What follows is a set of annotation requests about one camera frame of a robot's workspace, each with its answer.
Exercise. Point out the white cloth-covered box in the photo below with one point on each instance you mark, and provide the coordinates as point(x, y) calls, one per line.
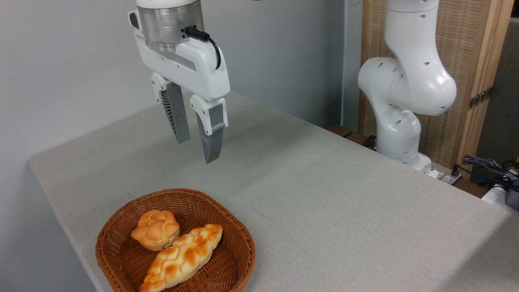
point(492, 196)

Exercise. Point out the grey plastic device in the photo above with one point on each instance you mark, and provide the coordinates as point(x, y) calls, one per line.
point(513, 198)

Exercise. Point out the brown wicker basket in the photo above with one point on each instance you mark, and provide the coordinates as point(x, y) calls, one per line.
point(129, 259)

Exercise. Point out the long braided bread loaf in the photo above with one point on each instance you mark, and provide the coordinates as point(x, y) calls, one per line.
point(182, 257)

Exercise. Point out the dark grey partition panel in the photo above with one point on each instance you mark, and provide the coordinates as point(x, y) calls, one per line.
point(500, 101)

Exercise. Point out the round knotted bread bun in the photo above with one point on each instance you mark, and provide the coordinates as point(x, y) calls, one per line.
point(156, 235)

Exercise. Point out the woven screen with wooden frame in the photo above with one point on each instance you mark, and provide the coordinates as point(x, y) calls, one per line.
point(462, 44)

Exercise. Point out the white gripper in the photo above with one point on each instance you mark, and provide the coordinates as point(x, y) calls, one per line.
point(194, 69)

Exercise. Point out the black metal screen hinge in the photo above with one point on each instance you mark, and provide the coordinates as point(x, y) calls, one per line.
point(480, 97)

